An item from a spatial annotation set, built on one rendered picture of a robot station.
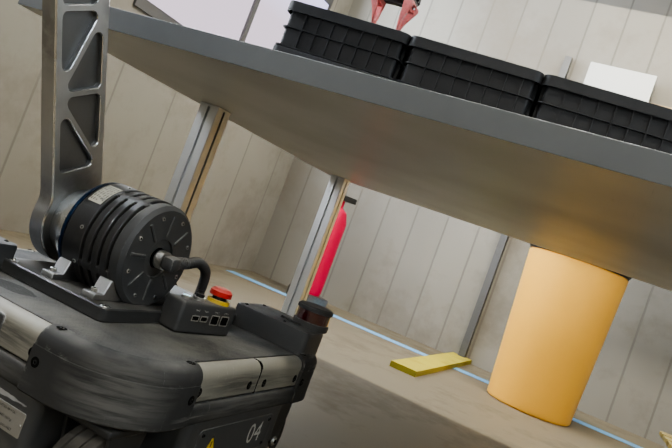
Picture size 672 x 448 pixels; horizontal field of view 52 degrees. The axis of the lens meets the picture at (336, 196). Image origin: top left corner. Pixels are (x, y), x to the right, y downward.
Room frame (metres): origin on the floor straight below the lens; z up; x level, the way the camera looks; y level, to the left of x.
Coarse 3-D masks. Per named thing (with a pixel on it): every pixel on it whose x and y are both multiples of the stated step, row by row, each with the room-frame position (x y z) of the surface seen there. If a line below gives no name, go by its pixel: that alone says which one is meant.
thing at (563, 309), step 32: (544, 256) 3.12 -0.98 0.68; (544, 288) 3.08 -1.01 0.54; (576, 288) 3.01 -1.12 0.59; (608, 288) 3.02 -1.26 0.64; (512, 320) 3.20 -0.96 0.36; (544, 320) 3.05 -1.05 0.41; (576, 320) 3.01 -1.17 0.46; (608, 320) 3.07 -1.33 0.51; (512, 352) 3.13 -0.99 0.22; (544, 352) 3.04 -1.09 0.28; (576, 352) 3.02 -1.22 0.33; (512, 384) 3.09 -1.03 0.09; (544, 384) 3.03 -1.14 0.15; (576, 384) 3.06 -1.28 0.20; (544, 416) 3.04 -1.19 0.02
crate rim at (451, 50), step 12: (432, 48) 1.49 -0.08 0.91; (444, 48) 1.48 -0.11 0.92; (456, 48) 1.48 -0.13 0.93; (468, 60) 1.47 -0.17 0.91; (480, 60) 1.46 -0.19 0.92; (492, 60) 1.46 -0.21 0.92; (504, 72) 1.45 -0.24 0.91; (516, 72) 1.44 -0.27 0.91; (528, 72) 1.44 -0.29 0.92; (540, 72) 1.44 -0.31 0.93; (540, 84) 1.44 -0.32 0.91
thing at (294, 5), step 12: (288, 12) 1.60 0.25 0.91; (300, 12) 1.57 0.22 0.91; (312, 12) 1.56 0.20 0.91; (324, 12) 1.55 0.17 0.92; (336, 12) 1.55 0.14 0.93; (348, 24) 1.54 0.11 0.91; (360, 24) 1.53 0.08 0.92; (372, 24) 1.53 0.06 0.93; (384, 36) 1.52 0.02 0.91; (396, 36) 1.51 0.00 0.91; (408, 36) 1.51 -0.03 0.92; (408, 48) 1.54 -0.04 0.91
